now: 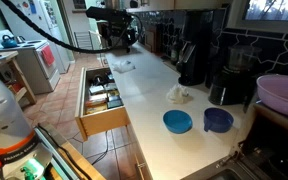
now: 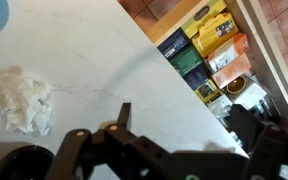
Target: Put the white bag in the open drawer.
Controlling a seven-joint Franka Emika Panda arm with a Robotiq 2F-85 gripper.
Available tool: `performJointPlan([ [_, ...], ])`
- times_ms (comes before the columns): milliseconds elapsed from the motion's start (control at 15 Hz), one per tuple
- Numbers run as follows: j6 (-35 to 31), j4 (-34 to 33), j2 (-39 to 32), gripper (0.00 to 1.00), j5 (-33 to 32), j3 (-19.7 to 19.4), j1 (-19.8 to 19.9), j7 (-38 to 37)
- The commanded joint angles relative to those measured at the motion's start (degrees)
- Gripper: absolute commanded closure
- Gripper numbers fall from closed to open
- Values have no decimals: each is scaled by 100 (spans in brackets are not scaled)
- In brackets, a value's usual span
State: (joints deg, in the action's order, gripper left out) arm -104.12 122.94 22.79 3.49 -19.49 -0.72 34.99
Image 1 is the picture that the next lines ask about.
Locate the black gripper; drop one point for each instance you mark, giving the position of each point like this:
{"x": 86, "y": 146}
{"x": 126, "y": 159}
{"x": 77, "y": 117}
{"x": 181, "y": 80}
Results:
{"x": 119, "y": 33}

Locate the white plastic bag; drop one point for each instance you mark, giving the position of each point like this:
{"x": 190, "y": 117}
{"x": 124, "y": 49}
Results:
{"x": 124, "y": 66}

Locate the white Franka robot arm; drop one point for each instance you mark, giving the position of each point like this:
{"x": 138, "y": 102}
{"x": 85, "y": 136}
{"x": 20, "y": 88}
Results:
{"x": 4, "y": 113}

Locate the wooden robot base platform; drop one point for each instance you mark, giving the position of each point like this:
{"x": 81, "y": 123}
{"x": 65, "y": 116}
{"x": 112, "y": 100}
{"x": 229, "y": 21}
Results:
{"x": 74, "y": 160}

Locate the open wooden drawer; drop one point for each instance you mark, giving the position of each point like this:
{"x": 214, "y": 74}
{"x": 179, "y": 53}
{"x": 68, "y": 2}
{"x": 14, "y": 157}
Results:
{"x": 100, "y": 123}

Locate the wooden cutting board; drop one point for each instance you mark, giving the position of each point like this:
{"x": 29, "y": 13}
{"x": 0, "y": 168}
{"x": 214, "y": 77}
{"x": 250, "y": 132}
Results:
{"x": 151, "y": 40}

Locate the dark glass bottle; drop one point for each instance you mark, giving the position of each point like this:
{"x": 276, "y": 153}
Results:
{"x": 175, "y": 51}

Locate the dark blue box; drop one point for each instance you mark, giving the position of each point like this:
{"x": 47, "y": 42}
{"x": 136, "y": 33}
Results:
{"x": 114, "y": 101}

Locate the crumpled white cloth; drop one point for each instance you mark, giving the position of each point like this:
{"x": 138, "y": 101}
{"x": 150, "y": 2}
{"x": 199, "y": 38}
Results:
{"x": 177, "y": 94}

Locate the black coffee maker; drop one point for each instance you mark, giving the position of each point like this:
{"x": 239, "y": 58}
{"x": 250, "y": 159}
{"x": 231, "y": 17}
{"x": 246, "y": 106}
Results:
{"x": 195, "y": 50}

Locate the yellow box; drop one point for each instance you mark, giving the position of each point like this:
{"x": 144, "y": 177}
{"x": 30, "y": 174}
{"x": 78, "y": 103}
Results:
{"x": 96, "y": 108}

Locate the red towel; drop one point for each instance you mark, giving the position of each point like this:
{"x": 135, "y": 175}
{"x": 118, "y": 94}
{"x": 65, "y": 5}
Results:
{"x": 47, "y": 55}

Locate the white refrigerator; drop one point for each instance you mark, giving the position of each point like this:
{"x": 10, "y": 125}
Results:
{"x": 47, "y": 26}

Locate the light blue bowl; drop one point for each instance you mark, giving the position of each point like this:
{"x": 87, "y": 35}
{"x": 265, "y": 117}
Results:
{"x": 177, "y": 121}

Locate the white kitchen stove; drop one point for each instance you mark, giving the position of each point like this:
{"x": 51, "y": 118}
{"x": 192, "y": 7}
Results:
{"x": 34, "y": 66}

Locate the dark blue cup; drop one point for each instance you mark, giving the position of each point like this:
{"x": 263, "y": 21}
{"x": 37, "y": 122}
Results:
{"x": 218, "y": 120}

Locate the blue teapot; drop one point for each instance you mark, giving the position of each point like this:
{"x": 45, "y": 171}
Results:
{"x": 9, "y": 42}

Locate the wooden side table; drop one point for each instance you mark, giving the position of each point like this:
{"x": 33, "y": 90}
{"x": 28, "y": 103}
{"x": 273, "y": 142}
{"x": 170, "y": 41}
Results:
{"x": 4, "y": 73}

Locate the window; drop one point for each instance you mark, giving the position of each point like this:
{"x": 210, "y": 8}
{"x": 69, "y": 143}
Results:
{"x": 274, "y": 10}

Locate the metal sink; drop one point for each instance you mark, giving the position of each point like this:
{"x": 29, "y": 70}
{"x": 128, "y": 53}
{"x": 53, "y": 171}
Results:
{"x": 227, "y": 173}

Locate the purple plastic bowl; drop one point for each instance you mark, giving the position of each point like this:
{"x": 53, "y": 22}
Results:
{"x": 280, "y": 95}

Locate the black dish rack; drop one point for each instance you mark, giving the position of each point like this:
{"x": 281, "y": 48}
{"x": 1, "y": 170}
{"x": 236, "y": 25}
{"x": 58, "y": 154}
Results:
{"x": 277, "y": 150}

